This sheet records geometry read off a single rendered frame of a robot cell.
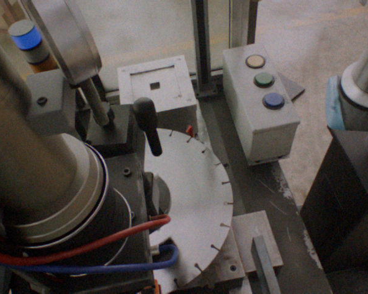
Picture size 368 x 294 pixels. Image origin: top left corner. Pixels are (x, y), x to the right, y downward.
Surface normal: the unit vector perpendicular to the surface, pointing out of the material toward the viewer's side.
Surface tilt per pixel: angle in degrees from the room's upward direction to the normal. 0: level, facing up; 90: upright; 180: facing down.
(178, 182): 0
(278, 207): 0
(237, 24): 90
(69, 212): 76
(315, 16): 0
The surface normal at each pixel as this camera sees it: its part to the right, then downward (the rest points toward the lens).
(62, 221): 0.49, 0.50
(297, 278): -0.11, -0.57
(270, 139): 0.18, 0.80
